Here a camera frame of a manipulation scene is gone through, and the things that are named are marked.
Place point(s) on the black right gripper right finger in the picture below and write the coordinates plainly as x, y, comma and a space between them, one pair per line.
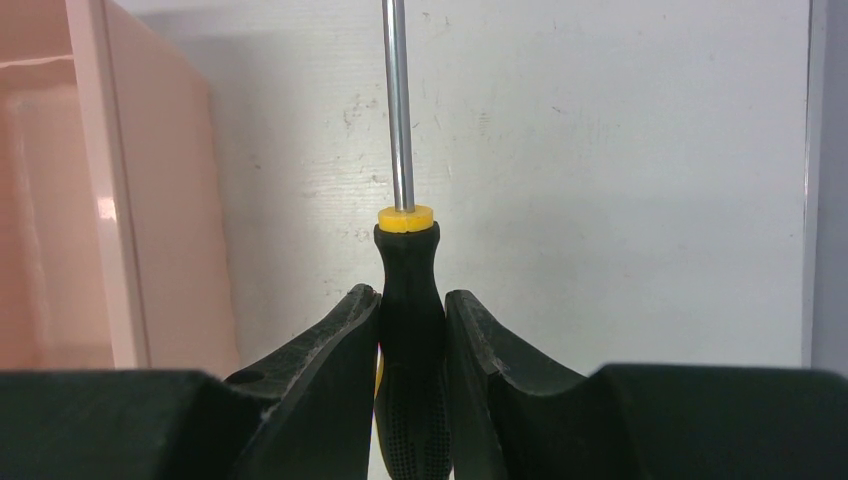
518, 414

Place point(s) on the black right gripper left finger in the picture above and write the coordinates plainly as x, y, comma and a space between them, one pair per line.
302, 412

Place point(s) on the black yellow handled screwdriver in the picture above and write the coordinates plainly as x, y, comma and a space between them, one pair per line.
411, 400

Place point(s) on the pink plastic bin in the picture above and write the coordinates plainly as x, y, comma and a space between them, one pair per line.
113, 251

